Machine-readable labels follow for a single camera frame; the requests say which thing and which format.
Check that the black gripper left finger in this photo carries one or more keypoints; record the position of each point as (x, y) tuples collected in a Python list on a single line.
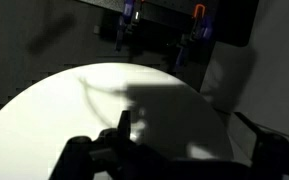
[(122, 133)]

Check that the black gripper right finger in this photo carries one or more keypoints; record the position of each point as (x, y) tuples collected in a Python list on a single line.
[(277, 156)]

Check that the blue bar clamp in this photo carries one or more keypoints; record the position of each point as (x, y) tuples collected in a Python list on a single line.
[(128, 13)]

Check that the black mounting board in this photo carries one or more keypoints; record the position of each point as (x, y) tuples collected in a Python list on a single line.
[(230, 20)]

